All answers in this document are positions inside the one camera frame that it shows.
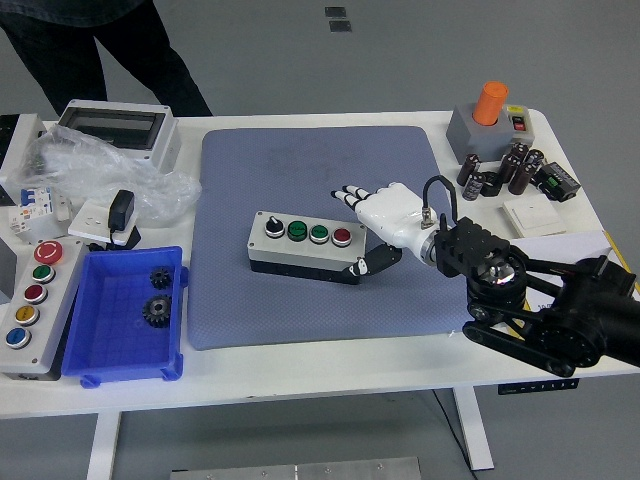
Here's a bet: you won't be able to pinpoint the grey five-button control box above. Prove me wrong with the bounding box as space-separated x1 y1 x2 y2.
0 237 89 382

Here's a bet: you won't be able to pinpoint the grey distribution box clear cover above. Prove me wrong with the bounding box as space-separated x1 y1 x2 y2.
55 98 182 174

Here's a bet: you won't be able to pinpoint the grey-blue table mat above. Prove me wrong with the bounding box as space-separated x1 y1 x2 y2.
187 124 480 351

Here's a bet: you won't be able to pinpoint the white circuit breaker blue label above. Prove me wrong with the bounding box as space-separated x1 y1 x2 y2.
7 185 71 236

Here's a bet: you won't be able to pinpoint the white switch box red rocker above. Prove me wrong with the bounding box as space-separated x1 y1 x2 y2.
502 103 537 149

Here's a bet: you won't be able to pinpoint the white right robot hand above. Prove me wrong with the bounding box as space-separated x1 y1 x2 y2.
329 182 439 286

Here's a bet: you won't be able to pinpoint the large black gear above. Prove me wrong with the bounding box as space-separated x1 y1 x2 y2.
141 294 174 329

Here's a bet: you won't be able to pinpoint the person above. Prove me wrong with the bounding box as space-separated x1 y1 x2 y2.
0 0 214 119

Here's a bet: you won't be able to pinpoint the grey block base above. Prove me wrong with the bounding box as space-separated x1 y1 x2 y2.
445 102 516 165

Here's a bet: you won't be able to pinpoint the orange cylinder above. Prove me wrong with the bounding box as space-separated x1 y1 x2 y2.
472 80 510 126

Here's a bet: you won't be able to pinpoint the white enclosure black front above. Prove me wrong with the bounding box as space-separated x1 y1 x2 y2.
0 113 49 206

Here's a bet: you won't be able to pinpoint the white wall switch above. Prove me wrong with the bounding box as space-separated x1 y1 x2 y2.
502 195 567 237

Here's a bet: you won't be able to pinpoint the black module green terminals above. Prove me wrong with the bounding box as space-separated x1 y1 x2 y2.
532 160 581 203

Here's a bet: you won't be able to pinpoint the white yellow cardboard box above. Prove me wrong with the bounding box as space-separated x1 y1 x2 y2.
504 230 640 336

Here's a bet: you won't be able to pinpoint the black table control panel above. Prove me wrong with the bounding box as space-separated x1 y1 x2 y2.
497 378 581 396

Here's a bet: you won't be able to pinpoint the black power adapter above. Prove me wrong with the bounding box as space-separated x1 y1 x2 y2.
107 188 136 234

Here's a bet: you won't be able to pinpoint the grey four-button control box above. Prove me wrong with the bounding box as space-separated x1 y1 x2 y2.
247 210 368 286

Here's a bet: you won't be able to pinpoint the white power socket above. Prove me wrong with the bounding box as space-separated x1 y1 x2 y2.
67 198 139 241

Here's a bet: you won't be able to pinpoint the black ring coil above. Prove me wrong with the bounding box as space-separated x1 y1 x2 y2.
480 170 504 199

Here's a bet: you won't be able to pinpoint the blue plastic bin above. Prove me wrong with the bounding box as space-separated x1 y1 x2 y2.
60 245 190 389

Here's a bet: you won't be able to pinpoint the clear plastic bag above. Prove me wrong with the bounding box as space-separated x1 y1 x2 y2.
19 123 203 224

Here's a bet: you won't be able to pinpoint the thin black cable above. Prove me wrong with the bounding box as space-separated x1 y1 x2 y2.
430 389 466 456

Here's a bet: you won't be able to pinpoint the white table leg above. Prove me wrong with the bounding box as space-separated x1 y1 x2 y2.
85 412 124 480
452 387 496 471

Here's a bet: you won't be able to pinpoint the small black gear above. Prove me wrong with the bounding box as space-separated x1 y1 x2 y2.
148 267 175 291

